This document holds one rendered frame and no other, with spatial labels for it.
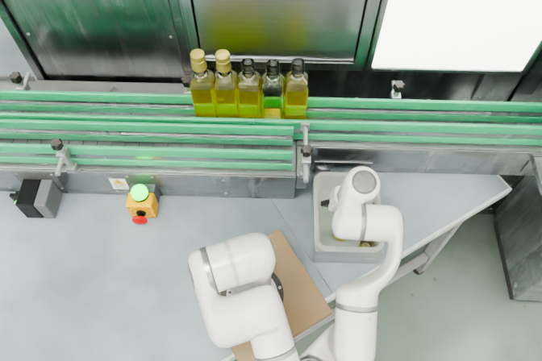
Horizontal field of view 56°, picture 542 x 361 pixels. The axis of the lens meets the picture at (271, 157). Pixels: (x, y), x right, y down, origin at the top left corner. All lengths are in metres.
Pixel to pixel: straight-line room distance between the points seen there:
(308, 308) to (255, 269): 0.32
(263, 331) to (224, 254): 0.17
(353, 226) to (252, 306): 0.25
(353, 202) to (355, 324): 0.24
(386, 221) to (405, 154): 0.42
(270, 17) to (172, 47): 0.31
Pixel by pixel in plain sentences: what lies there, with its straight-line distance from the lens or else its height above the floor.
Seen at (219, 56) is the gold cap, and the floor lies 1.16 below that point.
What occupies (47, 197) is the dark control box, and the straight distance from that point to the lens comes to 1.46.
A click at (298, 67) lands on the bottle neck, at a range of 1.18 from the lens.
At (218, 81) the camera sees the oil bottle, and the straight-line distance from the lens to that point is 1.22.
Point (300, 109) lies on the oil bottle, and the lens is 1.28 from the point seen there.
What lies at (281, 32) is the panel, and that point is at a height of 1.11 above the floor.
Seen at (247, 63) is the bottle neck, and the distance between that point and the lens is 1.21.
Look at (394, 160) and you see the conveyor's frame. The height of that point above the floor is 0.82.
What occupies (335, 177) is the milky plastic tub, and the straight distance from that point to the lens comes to 1.37.
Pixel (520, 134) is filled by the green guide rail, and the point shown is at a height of 0.93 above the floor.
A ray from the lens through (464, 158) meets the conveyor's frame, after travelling 1.48.
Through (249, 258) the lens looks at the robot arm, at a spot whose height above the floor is 1.09.
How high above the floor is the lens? 2.02
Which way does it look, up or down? 58 degrees down
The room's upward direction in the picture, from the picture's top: straight up
